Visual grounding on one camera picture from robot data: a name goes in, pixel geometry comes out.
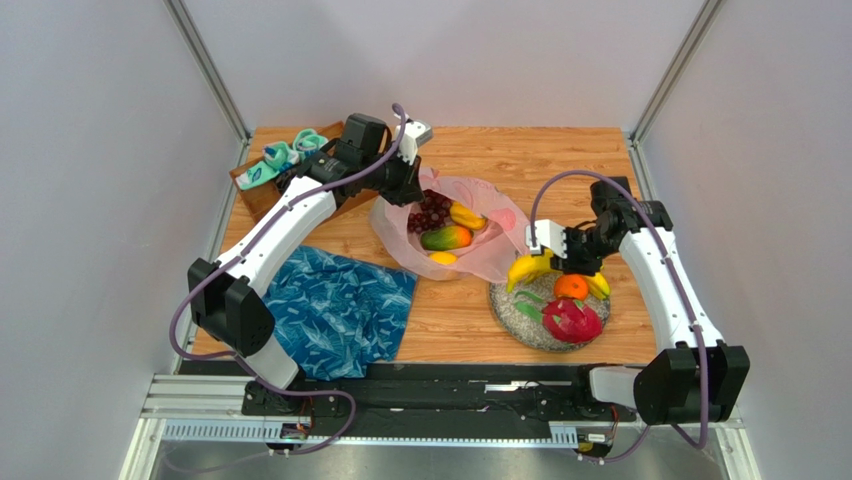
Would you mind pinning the dark red fake grapes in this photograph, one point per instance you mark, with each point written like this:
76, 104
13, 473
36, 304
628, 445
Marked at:
431, 214

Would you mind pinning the blue leaf-pattern cloth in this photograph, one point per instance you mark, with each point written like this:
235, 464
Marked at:
335, 316

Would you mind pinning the yellow fake bell pepper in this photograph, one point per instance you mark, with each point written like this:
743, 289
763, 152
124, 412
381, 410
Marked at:
465, 217

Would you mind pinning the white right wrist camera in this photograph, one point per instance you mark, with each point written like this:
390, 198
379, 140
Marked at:
542, 235

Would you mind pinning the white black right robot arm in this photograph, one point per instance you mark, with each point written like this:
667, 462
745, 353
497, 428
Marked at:
696, 377

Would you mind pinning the speckled grey ceramic plate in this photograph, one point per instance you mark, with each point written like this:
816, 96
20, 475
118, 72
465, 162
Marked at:
525, 330

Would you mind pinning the yellow fake lemon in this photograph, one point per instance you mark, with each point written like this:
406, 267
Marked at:
443, 257

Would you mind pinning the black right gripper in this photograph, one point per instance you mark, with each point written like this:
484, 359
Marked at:
579, 260

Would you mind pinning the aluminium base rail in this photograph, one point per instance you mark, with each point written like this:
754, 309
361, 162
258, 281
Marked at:
442, 405

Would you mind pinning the orange fake tangerine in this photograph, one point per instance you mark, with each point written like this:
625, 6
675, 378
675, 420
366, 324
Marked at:
571, 286

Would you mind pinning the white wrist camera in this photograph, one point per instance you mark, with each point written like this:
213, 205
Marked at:
410, 138
542, 235

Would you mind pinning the yellow fake banana bunch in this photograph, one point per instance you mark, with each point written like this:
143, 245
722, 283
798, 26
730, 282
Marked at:
598, 286

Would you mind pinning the pink translucent plastic bag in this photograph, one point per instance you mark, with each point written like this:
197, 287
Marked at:
493, 248

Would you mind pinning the pink fake dragon fruit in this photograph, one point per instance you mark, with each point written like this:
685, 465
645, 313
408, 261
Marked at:
566, 320

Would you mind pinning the teal white rolled sock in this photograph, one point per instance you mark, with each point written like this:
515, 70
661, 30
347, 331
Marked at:
277, 158

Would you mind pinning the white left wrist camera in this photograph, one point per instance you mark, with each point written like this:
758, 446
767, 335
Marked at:
410, 138

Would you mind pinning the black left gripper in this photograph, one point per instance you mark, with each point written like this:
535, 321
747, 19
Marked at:
409, 190

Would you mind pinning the green orange fake mango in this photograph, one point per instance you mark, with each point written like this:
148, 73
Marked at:
446, 238

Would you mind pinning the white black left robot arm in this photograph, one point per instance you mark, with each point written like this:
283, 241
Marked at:
225, 295

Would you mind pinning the single yellow fake banana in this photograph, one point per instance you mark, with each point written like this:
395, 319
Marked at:
528, 268

